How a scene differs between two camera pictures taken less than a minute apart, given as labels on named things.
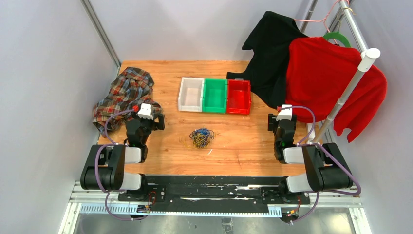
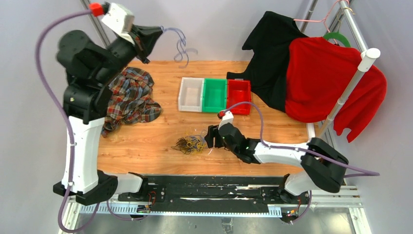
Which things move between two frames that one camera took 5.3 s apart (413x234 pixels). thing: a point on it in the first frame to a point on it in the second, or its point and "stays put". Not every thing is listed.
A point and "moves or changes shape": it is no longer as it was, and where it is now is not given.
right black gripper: [272, 122] to [213, 132]
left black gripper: [156, 126] to [144, 38]
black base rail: [212, 192] stays put
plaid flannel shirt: [132, 87] stays put
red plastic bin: [239, 97] stays put
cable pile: [201, 137] moves or changes shape
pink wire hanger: [324, 19] stays put
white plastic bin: [191, 94] stays put
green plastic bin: [214, 95] stays put
